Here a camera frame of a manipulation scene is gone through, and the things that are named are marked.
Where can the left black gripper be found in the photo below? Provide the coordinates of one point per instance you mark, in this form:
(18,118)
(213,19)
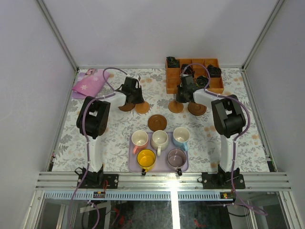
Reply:
(137,98)

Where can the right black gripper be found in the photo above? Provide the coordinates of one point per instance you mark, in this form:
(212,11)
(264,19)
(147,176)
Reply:
(178,99)

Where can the dark wooden coaster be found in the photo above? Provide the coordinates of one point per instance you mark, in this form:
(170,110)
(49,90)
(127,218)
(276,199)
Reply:
(196,109)
(157,122)
(127,107)

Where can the light wooden coaster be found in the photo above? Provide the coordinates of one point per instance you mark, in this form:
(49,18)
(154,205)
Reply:
(142,108)
(175,107)

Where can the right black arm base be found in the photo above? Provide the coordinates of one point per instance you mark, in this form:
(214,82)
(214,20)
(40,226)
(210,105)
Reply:
(222,180)

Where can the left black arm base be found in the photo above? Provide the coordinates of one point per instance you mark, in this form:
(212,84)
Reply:
(96,180)

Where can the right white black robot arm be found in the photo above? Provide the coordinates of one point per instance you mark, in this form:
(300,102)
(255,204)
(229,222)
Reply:
(228,117)

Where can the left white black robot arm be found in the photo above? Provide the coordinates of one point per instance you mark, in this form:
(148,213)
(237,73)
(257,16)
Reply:
(93,118)

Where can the light blue cup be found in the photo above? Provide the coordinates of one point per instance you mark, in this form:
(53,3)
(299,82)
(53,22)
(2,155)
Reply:
(181,137)

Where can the pink cup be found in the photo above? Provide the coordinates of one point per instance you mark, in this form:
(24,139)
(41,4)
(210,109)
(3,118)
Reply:
(140,141)

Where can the beige speckled cup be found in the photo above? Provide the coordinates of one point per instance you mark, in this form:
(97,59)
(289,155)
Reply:
(159,141)

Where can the purple grey cup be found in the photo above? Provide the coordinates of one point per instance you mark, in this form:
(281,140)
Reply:
(176,159)

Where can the yellow cup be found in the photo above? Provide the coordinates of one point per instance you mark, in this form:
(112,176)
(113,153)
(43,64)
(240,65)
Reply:
(146,159)

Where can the black rolled item green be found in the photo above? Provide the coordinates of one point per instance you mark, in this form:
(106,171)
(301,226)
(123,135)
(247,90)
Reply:
(202,82)

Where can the black rolled item orange trim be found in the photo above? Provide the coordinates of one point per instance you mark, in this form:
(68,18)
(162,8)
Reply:
(187,70)

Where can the orange wooden compartment box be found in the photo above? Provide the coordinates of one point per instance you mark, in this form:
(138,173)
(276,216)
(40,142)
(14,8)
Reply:
(173,75)

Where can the black rolled item top left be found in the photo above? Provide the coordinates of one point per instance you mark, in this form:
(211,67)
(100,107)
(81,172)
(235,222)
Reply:
(172,62)

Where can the black rolled item right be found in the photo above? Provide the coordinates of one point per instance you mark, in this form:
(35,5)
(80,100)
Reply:
(214,72)

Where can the pink folded cloth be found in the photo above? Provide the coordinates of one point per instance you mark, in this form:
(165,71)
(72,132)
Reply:
(89,83)

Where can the lilac plastic tray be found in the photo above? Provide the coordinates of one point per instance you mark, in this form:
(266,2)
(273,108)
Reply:
(161,165)

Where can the aluminium front rail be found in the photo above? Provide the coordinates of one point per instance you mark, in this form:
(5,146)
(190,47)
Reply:
(254,181)

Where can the blue slotted cable duct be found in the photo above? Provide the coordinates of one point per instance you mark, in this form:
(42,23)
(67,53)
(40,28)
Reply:
(137,195)

